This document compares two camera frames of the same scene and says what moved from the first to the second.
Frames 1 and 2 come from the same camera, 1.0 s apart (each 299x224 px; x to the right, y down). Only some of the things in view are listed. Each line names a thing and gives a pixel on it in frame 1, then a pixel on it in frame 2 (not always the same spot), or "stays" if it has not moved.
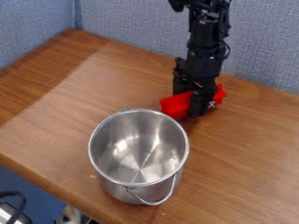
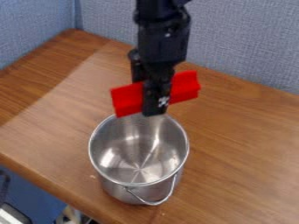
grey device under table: (12, 216) stays
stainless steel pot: (138, 149) stays
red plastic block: (175, 104) → (128, 95)
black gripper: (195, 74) → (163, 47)
